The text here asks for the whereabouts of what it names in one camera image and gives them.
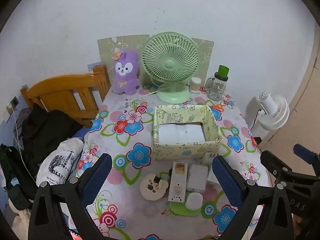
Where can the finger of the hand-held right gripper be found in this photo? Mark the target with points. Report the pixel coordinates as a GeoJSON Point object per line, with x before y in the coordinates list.
{"type": "Point", "coordinates": [305, 153]}
{"type": "Point", "coordinates": [272, 161]}

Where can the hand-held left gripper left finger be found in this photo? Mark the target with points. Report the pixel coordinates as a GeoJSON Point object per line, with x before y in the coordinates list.
{"type": "Point", "coordinates": [96, 180]}

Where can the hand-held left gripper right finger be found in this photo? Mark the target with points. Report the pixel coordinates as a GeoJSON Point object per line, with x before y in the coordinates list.
{"type": "Point", "coordinates": [227, 180]}

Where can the clear plastic packet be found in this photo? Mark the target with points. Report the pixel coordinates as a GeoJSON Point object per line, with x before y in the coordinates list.
{"type": "Point", "coordinates": [197, 178]}

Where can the white round puck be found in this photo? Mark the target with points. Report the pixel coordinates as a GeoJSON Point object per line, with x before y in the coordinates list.
{"type": "Point", "coordinates": [193, 201]}

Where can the yellow printed storage box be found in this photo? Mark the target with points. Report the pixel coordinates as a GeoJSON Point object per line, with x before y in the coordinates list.
{"type": "Point", "coordinates": [185, 151]}

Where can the long white rectangular box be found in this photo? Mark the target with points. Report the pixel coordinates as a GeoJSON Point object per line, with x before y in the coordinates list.
{"type": "Point", "coordinates": [177, 192]}

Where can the green rounded case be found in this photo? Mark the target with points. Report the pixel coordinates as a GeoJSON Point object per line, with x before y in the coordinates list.
{"type": "Point", "coordinates": [178, 211]}

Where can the floral tablecloth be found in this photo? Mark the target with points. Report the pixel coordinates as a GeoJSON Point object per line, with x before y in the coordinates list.
{"type": "Point", "coordinates": [112, 205]}

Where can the white printed cloth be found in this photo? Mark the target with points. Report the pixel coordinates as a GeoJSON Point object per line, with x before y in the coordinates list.
{"type": "Point", "coordinates": [62, 155]}

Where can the white standing fan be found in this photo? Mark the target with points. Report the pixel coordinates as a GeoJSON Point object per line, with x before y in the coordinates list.
{"type": "Point", "coordinates": [272, 110]}

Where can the beige wooden cabinet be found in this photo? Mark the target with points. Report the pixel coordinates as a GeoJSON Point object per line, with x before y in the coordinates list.
{"type": "Point", "coordinates": [302, 92]}

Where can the white face mask pack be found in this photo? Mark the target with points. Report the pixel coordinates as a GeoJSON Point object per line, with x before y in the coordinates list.
{"type": "Point", "coordinates": [181, 133]}

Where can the black jacket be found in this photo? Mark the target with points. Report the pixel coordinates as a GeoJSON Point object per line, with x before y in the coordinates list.
{"type": "Point", "coordinates": [47, 130]}

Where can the black backpack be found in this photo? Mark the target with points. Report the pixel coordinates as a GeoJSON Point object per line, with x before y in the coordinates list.
{"type": "Point", "coordinates": [12, 180]}

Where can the glass mug jar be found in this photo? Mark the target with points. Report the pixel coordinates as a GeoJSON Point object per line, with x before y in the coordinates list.
{"type": "Point", "coordinates": [217, 90]}

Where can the cotton swab container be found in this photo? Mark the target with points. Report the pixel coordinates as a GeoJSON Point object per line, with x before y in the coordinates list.
{"type": "Point", "coordinates": [195, 85]}

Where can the green plastic cup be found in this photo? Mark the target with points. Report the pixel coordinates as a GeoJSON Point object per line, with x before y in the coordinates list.
{"type": "Point", "coordinates": [223, 71]}

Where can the purple plush toy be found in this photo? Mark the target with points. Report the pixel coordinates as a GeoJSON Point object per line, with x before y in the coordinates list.
{"type": "Point", "coordinates": [125, 80]}

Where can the green desk fan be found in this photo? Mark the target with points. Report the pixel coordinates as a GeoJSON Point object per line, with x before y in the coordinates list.
{"type": "Point", "coordinates": [171, 63]}

